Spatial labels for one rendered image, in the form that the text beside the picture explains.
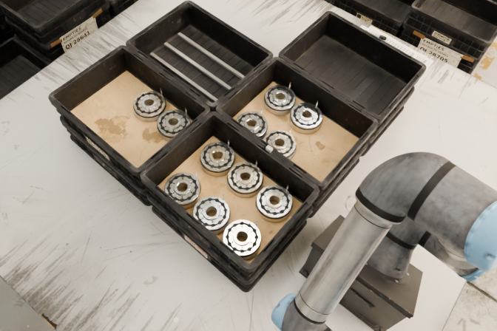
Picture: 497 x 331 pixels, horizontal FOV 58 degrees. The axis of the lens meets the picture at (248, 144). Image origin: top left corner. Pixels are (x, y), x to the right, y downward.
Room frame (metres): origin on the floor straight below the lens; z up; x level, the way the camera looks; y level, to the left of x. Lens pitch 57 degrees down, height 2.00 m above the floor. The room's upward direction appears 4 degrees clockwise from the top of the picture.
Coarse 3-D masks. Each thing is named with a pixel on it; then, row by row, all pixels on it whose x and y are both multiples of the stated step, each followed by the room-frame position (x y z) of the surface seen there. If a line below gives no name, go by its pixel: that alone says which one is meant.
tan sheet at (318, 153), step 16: (240, 112) 0.87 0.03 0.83; (272, 128) 0.82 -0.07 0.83; (288, 128) 0.83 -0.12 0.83; (320, 128) 0.84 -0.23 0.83; (336, 128) 0.84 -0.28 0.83; (304, 144) 0.77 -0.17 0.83; (320, 144) 0.77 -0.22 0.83; (336, 144) 0.78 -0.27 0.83; (352, 144) 0.78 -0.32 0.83; (304, 160) 0.71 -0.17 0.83; (320, 160) 0.71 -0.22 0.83; (336, 160) 0.72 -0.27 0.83; (320, 176) 0.66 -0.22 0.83
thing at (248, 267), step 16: (192, 128) 0.73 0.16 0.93; (176, 144) 0.67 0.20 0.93; (256, 144) 0.69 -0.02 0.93; (160, 160) 0.62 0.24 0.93; (144, 176) 0.56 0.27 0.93; (304, 176) 0.60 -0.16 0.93; (160, 192) 0.52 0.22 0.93; (176, 208) 0.48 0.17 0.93; (304, 208) 0.50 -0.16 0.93; (192, 224) 0.44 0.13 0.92; (288, 224) 0.46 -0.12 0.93; (272, 240) 0.41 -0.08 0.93; (256, 256) 0.37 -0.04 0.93
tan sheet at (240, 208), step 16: (192, 160) 0.68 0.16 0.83; (240, 160) 0.69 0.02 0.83; (208, 176) 0.63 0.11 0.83; (224, 176) 0.64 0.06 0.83; (208, 192) 0.58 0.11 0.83; (224, 192) 0.58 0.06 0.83; (192, 208) 0.52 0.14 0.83; (240, 208) 0.54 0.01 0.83; (272, 224) 0.50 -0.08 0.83; (240, 240) 0.44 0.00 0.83
